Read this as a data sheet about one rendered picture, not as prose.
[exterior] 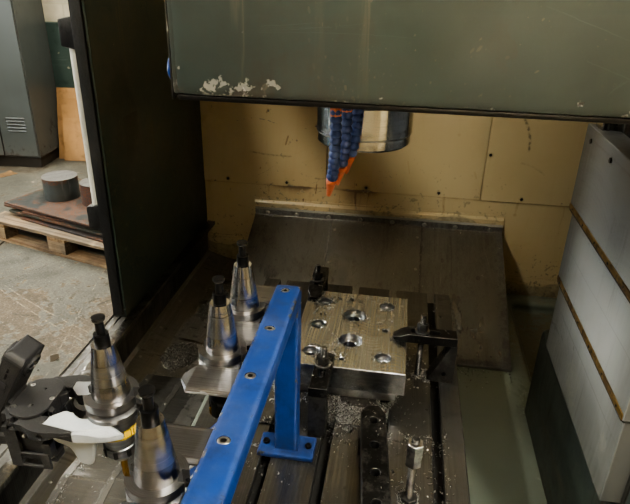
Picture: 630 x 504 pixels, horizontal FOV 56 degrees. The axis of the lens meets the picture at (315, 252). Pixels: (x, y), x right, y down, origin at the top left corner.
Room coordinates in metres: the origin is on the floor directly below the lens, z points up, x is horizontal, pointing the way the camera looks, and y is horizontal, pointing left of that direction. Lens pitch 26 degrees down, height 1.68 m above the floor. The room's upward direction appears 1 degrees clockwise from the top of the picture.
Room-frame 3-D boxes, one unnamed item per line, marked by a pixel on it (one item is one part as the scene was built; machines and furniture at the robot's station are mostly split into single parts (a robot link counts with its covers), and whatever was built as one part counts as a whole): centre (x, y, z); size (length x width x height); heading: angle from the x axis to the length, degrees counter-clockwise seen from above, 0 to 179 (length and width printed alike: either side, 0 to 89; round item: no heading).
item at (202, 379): (0.59, 0.13, 1.21); 0.07 x 0.05 x 0.01; 82
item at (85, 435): (0.52, 0.26, 1.17); 0.09 x 0.03 x 0.06; 68
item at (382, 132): (0.99, -0.08, 1.47); 0.16 x 0.16 x 0.12
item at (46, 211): (3.71, 1.46, 0.19); 1.20 x 0.80 x 0.38; 66
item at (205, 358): (0.65, 0.12, 1.21); 0.06 x 0.06 x 0.03
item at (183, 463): (0.43, 0.15, 1.21); 0.06 x 0.06 x 0.03
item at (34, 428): (0.53, 0.31, 1.19); 0.09 x 0.05 x 0.02; 68
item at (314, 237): (1.65, -0.17, 0.75); 0.89 x 0.67 x 0.26; 82
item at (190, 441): (0.48, 0.14, 1.21); 0.07 x 0.05 x 0.01; 82
